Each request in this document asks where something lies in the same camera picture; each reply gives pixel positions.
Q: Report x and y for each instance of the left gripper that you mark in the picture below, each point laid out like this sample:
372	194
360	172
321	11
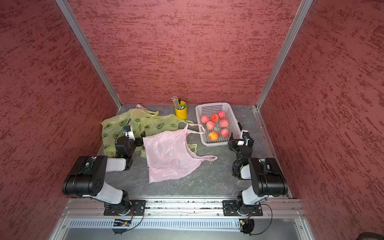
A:
137	141

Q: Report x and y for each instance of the peach front orange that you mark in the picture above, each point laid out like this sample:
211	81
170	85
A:
213	136

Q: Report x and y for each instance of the pink plastic bag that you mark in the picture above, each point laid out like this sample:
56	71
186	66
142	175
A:
169	157

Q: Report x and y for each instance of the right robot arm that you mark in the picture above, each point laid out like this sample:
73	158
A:
267	179

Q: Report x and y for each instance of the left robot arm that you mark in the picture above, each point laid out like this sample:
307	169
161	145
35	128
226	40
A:
86	179

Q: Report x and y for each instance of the green avocado print bag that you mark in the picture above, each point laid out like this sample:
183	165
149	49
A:
140	121

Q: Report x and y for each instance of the white plastic basket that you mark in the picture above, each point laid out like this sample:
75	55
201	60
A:
214	108

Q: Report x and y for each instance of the yellow pencil cup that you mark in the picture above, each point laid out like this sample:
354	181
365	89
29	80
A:
182	112

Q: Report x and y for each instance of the pencils in cup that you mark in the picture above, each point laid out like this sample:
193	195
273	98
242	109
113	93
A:
178	103

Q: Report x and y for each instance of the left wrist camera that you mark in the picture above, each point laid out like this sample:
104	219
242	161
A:
128	132

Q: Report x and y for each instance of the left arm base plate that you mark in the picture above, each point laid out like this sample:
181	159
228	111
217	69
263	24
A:
126	209

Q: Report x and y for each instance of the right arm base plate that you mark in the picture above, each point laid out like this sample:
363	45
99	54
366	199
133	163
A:
237	208

